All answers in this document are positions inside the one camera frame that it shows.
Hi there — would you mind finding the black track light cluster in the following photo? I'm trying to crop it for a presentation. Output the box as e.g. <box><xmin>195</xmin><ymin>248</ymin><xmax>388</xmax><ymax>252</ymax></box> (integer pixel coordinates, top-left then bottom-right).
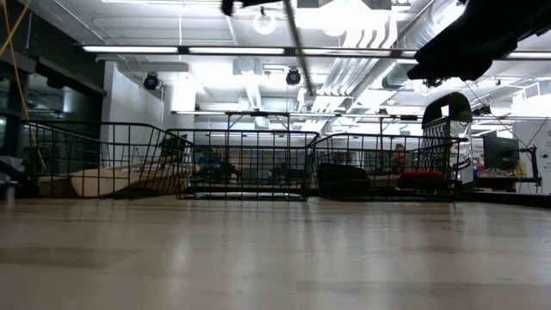
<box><xmin>421</xmin><ymin>77</ymin><xmax>449</xmax><ymax>90</ymax></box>

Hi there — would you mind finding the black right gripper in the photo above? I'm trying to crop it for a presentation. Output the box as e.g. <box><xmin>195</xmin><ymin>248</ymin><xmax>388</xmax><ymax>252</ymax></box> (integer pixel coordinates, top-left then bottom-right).
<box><xmin>406</xmin><ymin>0</ymin><xmax>551</xmax><ymax>82</ymax></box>

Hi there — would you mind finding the black background monitor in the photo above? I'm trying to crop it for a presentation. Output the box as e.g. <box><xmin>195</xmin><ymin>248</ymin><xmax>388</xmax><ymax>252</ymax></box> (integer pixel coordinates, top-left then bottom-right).
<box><xmin>481</xmin><ymin>130</ymin><xmax>522</xmax><ymax>171</ymax></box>

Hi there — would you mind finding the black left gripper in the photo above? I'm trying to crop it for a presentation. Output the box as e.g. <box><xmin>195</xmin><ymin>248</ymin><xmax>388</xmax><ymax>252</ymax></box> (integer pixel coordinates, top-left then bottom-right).
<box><xmin>220</xmin><ymin>0</ymin><xmax>288</xmax><ymax>17</ymax></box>

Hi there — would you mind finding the black wire basket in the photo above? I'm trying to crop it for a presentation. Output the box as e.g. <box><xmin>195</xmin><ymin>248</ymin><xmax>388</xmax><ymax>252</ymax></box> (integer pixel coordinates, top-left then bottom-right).
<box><xmin>166</xmin><ymin>128</ymin><xmax>320</xmax><ymax>202</ymax></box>
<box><xmin>307</xmin><ymin>132</ymin><xmax>471</xmax><ymax>202</ymax></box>
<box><xmin>21</xmin><ymin>121</ymin><xmax>195</xmax><ymax>200</ymax></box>

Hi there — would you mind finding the slotted wooden spatula with label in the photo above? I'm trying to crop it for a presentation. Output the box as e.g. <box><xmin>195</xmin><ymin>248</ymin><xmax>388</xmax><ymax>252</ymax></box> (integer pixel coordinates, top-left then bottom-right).
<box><xmin>141</xmin><ymin>158</ymin><xmax>193</xmax><ymax>193</ymax></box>

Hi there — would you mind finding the round ceiling lamp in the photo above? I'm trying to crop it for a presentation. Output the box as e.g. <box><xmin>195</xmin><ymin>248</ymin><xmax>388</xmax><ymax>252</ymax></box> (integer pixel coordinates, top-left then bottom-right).
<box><xmin>252</xmin><ymin>10</ymin><xmax>278</xmax><ymax>36</ymax></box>

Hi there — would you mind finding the person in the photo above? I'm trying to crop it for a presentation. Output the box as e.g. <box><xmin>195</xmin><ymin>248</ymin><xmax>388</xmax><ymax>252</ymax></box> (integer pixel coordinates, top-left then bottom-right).
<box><xmin>390</xmin><ymin>142</ymin><xmax>411</xmax><ymax>174</ymax></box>

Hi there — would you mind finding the background work desk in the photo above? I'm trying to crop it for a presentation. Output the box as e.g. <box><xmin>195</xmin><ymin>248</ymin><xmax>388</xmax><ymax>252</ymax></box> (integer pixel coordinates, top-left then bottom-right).
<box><xmin>473</xmin><ymin>174</ymin><xmax>543</xmax><ymax>194</ymax></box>

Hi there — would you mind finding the box grater with black handle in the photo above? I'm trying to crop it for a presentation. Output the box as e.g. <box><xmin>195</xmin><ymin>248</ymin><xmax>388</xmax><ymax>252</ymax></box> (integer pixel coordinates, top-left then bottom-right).
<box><xmin>420</xmin><ymin>91</ymin><xmax>474</xmax><ymax>186</ymax></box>

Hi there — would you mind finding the yellow hanging cable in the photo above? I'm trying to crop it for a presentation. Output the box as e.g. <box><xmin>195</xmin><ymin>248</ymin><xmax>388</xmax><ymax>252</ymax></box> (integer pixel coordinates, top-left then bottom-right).
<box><xmin>0</xmin><ymin>0</ymin><xmax>51</xmax><ymax>182</ymax></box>

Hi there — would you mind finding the black metal table frame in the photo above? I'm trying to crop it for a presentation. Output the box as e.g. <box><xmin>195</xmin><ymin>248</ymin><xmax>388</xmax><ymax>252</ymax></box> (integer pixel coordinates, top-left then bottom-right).
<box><xmin>0</xmin><ymin>183</ymin><xmax>551</xmax><ymax>210</ymax></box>

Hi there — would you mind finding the wooden spoon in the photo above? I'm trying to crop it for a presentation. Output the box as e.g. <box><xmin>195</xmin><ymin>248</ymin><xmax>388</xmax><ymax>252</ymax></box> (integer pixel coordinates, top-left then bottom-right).
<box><xmin>37</xmin><ymin>175</ymin><xmax>74</xmax><ymax>199</ymax></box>

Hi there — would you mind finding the plain wooden spatula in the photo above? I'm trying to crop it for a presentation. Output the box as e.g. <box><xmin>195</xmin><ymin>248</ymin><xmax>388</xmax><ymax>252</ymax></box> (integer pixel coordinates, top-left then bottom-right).
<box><xmin>71</xmin><ymin>166</ymin><xmax>145</xmax><ymax>198</ymax></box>

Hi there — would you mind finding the long ceiling light bar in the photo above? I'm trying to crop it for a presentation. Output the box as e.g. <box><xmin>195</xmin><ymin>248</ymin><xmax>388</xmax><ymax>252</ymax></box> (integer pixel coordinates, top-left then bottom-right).
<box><xmin>188</xmin><ymin>46</ymin><xmax>286</xmax><ymax>56</ymax></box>
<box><xmin>81</xmin><ymin>45</ymin><xmax>180</xmax><ymax>55</ymax></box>
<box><xmin>300</xmin><ymin>48</ymin><xmax>417</xmax><ymax>58</ymax></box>

